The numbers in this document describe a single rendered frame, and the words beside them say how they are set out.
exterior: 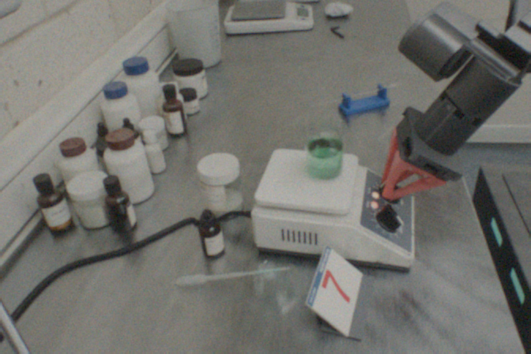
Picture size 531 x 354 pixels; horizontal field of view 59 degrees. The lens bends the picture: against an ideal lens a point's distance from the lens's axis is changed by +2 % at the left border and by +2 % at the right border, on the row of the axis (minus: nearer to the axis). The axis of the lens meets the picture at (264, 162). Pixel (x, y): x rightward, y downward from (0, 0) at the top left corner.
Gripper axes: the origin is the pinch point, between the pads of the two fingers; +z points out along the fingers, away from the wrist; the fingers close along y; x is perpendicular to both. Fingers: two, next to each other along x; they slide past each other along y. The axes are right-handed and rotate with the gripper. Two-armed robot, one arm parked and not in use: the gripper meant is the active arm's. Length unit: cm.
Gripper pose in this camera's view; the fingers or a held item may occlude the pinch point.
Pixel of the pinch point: (389, 187)
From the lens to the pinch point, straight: 63.8
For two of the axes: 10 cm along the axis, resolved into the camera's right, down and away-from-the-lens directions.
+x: 9.0, 4.1, 1.6
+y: -1.5, 6.1, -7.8
